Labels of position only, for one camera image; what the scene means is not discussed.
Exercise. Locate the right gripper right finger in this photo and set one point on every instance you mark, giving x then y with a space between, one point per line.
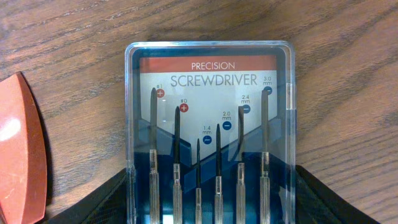
316 203

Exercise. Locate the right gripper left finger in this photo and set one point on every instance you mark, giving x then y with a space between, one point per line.
106 204

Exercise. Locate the orange scraper wooden handle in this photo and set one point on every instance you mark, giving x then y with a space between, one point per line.
23 156

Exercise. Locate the precision screwdriver set case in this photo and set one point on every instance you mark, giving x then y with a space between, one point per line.
210 131

